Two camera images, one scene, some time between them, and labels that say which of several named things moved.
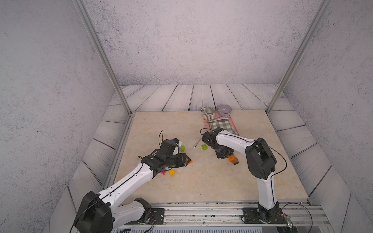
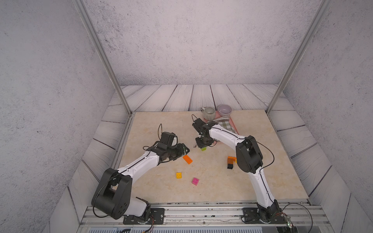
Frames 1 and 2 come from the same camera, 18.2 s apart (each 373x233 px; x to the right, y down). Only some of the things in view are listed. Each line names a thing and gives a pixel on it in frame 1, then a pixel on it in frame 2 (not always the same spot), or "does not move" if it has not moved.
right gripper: [228, 153] to [197, 142]
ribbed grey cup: [209, 113] does not move
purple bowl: [224, 109] does not move
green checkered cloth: [224, 124] does not move
